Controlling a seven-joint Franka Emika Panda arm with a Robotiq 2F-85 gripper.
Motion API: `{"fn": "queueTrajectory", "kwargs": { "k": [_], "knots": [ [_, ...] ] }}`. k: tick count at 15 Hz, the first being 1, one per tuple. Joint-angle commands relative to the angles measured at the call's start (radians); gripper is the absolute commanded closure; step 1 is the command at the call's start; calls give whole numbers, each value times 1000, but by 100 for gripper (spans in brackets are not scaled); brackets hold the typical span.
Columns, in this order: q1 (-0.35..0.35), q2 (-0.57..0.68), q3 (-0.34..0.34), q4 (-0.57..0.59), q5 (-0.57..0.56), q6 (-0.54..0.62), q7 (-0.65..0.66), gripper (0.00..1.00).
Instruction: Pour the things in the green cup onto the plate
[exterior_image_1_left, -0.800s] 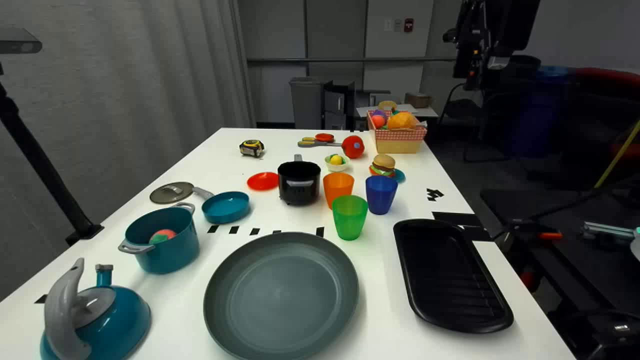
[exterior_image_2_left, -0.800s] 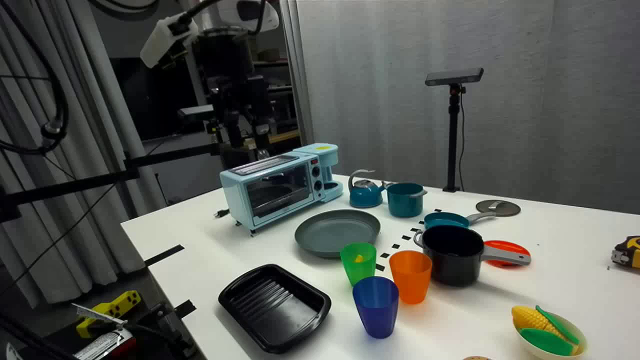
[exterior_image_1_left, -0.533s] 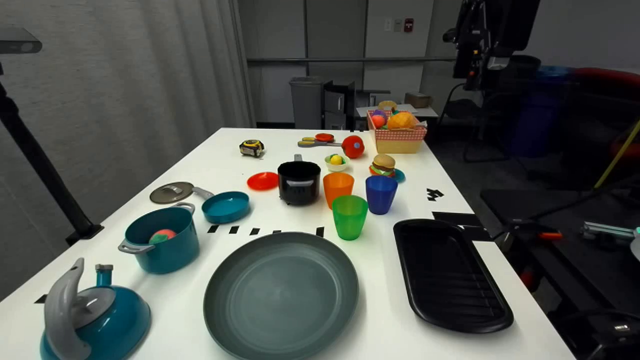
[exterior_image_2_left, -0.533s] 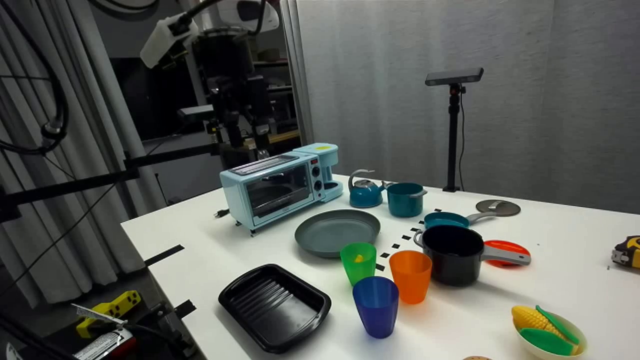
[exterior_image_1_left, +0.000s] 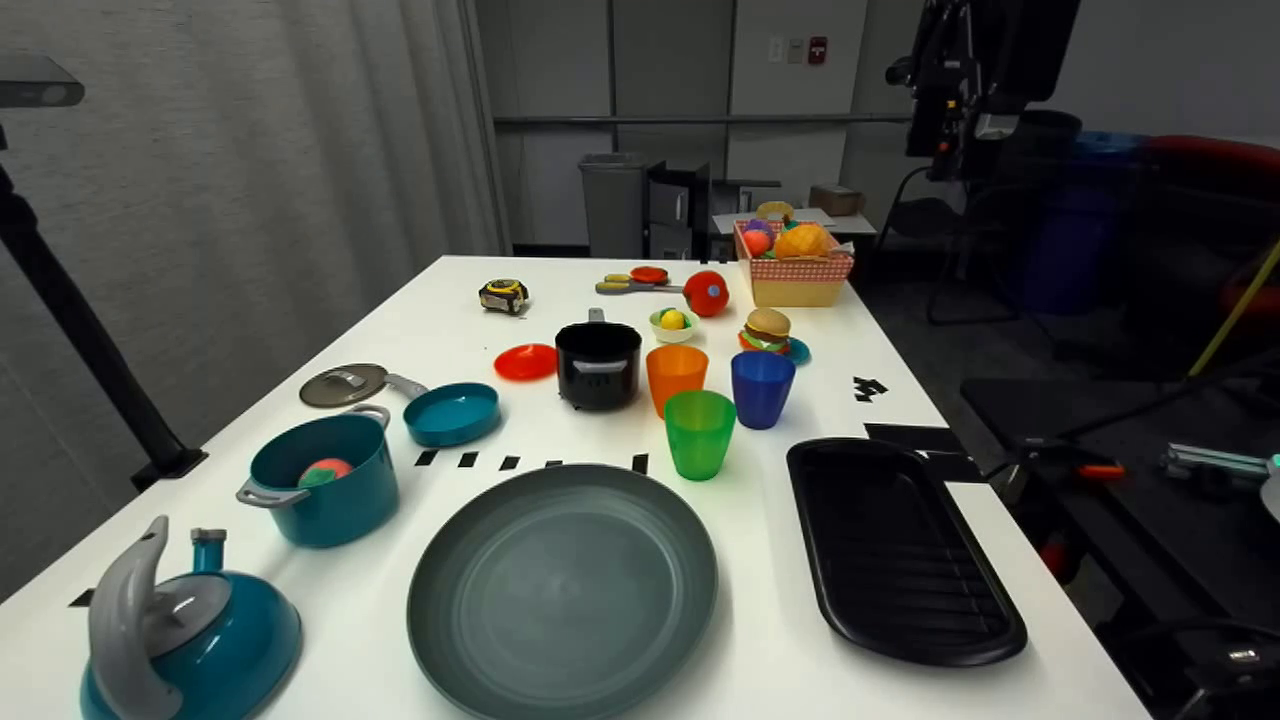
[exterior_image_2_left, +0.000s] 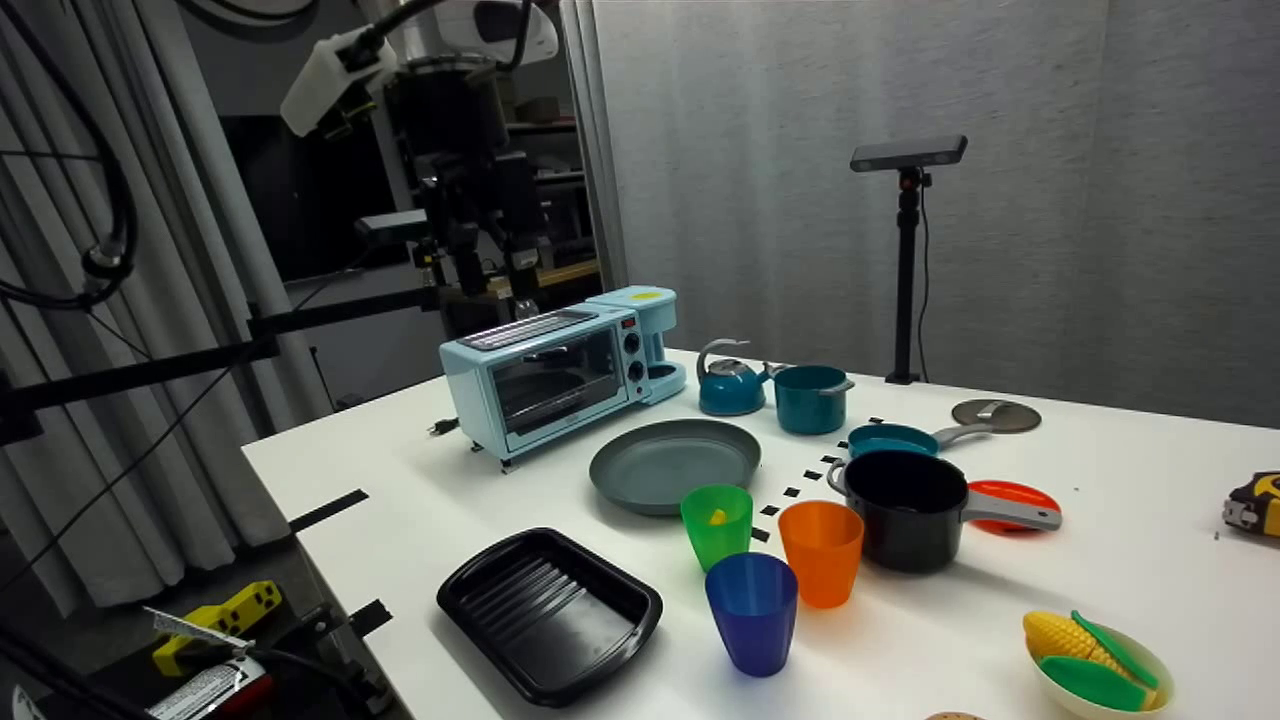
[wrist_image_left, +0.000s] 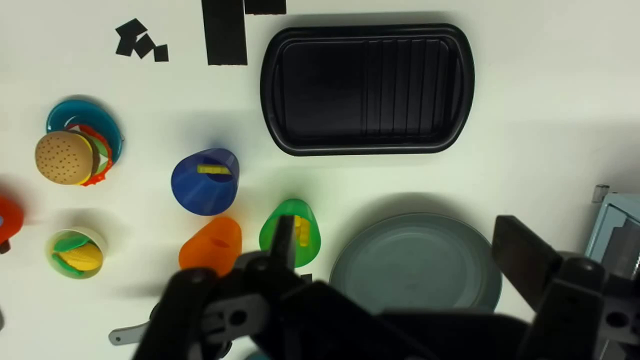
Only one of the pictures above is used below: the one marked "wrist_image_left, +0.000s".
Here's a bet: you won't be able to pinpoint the pale green small bowl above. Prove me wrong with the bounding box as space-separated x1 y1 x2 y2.
46 227 108 279

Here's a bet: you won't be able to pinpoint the teal plastic bowl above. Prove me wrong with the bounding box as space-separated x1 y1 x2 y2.
46 98 124 166

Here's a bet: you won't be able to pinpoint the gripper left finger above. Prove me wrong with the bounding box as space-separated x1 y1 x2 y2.
132 215 307 360

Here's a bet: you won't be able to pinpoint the grey round plate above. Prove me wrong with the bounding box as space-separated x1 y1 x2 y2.
329 212 503 317

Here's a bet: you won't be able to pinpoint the wide black tape strip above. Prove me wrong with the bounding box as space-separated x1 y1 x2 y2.
201 0 248 66

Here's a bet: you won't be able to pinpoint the black plastic tray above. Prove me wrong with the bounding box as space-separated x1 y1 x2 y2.
260 22 476 157

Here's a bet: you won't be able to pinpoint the red toy ring slice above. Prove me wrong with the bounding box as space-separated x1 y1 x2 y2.
67 123 114 187

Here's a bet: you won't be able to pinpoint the green plastic cup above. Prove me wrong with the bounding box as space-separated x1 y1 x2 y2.
259 198 322 268

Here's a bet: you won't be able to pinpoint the green toy vegetable pieces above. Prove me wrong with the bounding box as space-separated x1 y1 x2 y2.
51 235 92 277

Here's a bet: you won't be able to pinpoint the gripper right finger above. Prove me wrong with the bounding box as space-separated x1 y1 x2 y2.
492 215 640 360

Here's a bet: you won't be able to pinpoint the red plastic toy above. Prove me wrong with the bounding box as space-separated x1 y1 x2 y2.
0 195 25 247

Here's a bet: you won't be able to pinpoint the toy burger bun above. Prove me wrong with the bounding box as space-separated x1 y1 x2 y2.
35 131 101 186

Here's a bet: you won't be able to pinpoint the yellow toy corn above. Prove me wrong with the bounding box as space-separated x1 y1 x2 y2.
59 243 104 272

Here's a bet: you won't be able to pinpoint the light blue toy appliance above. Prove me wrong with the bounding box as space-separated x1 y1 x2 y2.
584 192 640 281

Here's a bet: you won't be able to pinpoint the short black tape strip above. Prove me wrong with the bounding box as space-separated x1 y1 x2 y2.
244 0 287 15

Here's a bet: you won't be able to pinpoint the yellow toy pieces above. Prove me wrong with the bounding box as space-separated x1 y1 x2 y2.
294 215 311 247

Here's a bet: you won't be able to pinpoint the green toy lettuce slice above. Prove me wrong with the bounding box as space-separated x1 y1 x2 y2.
91 139 112 174

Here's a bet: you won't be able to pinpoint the grey metal handle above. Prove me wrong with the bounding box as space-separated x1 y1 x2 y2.
108 321 152 347

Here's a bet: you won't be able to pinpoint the blue plastic cup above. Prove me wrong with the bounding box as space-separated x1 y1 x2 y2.
171 148 241 217

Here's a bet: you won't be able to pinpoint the orange plastic cup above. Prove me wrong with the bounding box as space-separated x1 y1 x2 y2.
178 216 243 277

